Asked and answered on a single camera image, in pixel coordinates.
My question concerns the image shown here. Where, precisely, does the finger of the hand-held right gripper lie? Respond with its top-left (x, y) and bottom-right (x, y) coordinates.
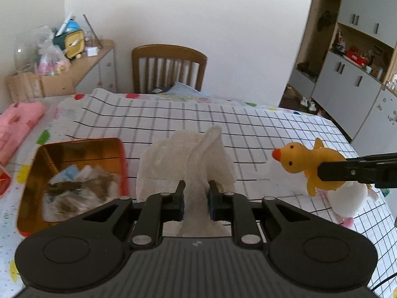
top-left (346, 152), bottom-right (397, 163)
top-left (318, 160), bottom-right (397, 188)

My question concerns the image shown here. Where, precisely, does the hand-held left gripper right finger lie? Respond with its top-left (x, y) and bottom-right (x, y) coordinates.
top-left (208, 180), bottom-right (317, 251)

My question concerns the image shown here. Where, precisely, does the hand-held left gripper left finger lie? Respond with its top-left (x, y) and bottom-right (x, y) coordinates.
top-left (74, 180), bottom-right (187, 251)

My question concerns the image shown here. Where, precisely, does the white gauze cloth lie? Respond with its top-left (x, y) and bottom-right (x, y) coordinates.
top-left (136, 126), bottom-right (237, 238)

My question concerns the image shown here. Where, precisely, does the yellow rubber duck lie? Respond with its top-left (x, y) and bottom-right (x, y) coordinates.
top-left (272, 137), bottom-right (348, 197)

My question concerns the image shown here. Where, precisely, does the orange metal tin tray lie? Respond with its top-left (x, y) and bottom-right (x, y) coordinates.
top-left (17, 137), bottom-right (128, 238)

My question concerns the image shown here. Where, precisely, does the brown and white furry plush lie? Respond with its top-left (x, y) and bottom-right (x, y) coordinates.
top-left (42, 165), bottom-right (122, 223)

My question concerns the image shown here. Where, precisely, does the blue printed packet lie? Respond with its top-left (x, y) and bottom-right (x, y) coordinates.
top-left (57, 165), bottom-right (83, 182)

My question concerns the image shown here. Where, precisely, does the white plush toy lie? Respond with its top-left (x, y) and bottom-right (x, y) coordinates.
top-left (327, 181), bottom-right (381, 229)

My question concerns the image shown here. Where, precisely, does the red box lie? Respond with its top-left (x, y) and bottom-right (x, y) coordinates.
top-left (345, 47), bottom-right (368, 66)

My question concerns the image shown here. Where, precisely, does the wooden cabinet with white doors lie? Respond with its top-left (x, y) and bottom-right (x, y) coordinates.
top-left (66, 39), bottom-right (119, 94)

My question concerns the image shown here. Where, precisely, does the brown wooden chair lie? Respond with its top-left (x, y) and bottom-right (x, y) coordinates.
top-left (131, 44), bottom-right (208, 94)

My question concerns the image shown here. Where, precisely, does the cardboard box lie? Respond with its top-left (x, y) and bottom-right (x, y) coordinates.
top-left (5, 71), bottom-right (76, 102)

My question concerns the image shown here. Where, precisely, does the pink folded cloth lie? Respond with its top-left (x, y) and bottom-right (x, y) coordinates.
top-left (0, 102), bottom-right (47, 167)

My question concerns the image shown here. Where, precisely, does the yellow and green tissue box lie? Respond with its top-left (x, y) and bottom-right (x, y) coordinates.
top-left (53, 29), bottom-right (85, 60)

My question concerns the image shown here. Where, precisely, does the clear plastic bag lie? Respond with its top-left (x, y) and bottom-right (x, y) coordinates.
top-left (34, 37), bottom-right (72, 77)

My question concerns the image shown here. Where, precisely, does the thin metal rod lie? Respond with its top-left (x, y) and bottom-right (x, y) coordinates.
top-left (83, 14), bottom-right (103, 49)

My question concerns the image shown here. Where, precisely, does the white marker pen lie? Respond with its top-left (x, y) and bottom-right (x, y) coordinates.
top-left (59, 12), bottom-right (74, 35)

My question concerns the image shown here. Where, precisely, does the grey and wooden wall cabinet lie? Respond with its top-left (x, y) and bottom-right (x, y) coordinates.
top-left (279, 0), bottom-right (397, 156)

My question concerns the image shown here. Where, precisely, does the black cable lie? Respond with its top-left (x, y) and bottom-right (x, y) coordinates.
top-left (368, 271), bottom-right (397, 294)

